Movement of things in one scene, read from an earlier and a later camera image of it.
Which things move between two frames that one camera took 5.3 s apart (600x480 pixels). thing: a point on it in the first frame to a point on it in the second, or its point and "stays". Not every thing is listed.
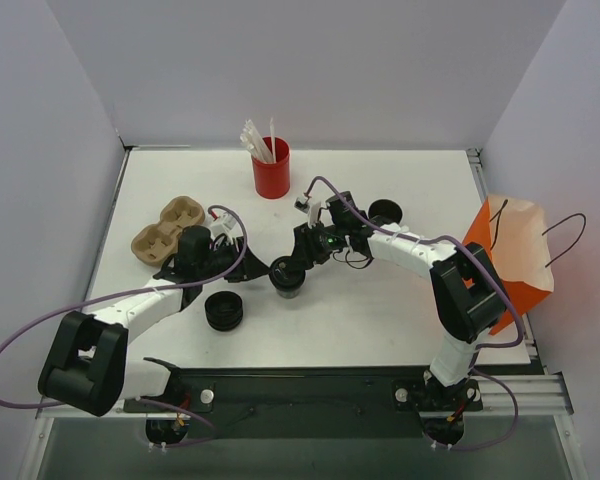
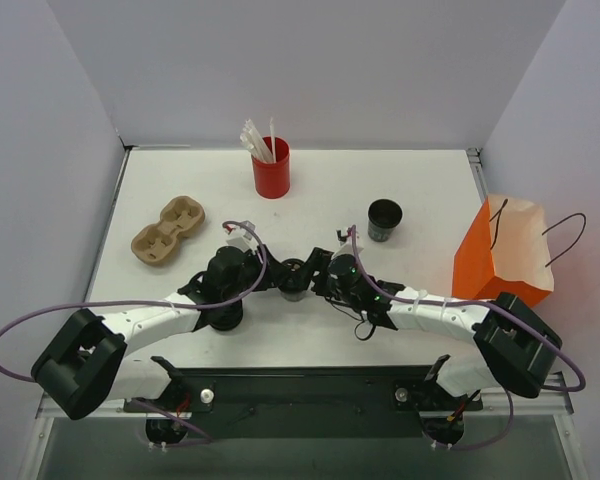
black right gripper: [303, 245] to [318, 267]
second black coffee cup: [387, 210] stays
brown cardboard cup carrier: [154, 244] stays
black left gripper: [243, 263] to [263, 273]
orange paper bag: [512, 233] stays
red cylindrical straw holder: [272, 180] stays
